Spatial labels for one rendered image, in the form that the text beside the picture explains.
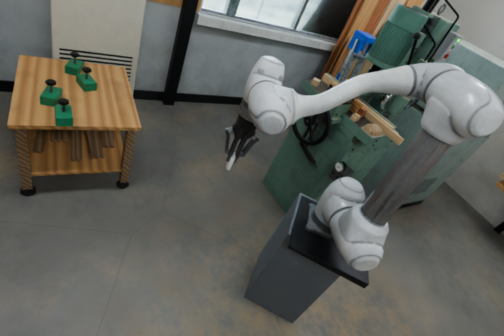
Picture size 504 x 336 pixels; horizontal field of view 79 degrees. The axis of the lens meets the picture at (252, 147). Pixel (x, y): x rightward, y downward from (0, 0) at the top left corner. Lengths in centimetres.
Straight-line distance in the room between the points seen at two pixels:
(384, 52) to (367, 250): 109
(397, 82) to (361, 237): 55
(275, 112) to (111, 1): 165
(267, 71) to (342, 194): 64
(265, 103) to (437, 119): 50
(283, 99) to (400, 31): 114
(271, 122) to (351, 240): 61
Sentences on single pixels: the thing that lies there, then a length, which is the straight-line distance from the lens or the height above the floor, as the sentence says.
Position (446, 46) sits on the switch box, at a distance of 212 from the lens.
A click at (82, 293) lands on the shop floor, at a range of 177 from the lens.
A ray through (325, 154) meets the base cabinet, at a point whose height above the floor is 61.
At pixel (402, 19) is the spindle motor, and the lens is 185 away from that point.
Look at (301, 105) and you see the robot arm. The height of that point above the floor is 125.
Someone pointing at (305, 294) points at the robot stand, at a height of 28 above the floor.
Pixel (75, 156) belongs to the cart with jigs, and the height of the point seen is 20.
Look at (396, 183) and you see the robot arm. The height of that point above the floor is 110.
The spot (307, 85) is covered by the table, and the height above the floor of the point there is 88.
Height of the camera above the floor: 160
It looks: 35 degrees down
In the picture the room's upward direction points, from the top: 25 degrees clockwise
